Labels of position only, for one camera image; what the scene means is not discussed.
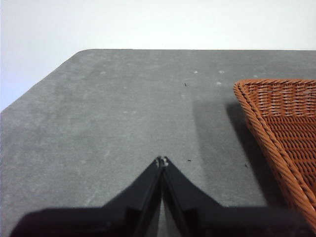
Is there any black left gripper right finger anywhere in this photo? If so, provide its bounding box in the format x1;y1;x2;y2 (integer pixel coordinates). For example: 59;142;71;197
162;156;315;237

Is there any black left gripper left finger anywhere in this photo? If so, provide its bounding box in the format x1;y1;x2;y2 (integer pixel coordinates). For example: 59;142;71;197
9;156;164;237

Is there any brown wicker basket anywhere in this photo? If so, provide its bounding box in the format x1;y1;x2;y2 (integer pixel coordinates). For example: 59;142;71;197
233;79;316;227

